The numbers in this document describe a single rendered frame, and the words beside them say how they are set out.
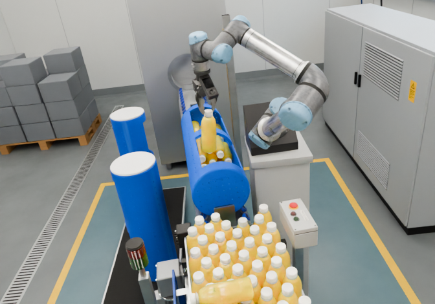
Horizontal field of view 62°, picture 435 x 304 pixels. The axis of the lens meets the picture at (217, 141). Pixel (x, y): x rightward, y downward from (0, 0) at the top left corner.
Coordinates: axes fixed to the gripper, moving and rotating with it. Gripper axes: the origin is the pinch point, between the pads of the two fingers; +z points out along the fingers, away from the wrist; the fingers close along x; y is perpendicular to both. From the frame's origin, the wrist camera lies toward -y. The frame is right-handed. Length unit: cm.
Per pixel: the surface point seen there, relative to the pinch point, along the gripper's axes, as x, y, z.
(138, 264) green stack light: 47, -49, 22
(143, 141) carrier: 22, 121, 87
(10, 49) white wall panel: 168, 556, 119
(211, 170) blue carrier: 5.3, -10.7, 24.7
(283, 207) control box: -17, -38, 34
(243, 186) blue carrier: -7.9, -15.9, 36.3
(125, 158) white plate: 40, 58, 53
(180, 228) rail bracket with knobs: 26, -19, 46
